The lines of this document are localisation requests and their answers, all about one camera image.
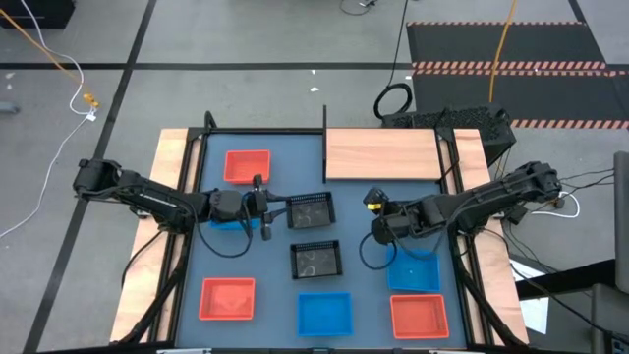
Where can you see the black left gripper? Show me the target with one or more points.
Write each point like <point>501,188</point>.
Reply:
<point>255,206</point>

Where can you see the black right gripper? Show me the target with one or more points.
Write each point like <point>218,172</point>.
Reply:
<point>376,199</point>

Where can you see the black plastic basket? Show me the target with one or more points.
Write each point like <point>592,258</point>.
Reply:
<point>316,260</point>
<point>310,211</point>

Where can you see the orange plastic basket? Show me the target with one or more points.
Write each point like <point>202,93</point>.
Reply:
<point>419,317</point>
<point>227,300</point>
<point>247,167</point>

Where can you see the blue plastic basket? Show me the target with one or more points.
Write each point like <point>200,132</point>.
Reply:
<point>324,314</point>
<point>415,273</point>
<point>226,225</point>

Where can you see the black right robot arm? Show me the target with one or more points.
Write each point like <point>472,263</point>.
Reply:
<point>491,194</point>

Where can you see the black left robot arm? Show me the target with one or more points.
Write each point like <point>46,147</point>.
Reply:
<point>147,199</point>

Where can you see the wooden shelf board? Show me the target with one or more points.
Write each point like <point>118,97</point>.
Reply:
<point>383,153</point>

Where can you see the wooden table side panel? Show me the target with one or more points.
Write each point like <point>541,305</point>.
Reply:
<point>169,147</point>
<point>491,280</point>

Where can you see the black perforated computer tower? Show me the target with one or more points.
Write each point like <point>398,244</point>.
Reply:
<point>472,118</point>

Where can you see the black mat striped edges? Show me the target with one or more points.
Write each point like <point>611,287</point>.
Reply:
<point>452,44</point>
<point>452,93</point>

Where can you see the white paper sheet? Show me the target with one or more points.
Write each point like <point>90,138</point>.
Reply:
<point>533,314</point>

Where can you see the black cabinet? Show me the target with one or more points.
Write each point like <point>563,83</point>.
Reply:
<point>34,12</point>

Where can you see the black table frame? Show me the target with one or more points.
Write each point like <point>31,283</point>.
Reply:
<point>265,131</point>

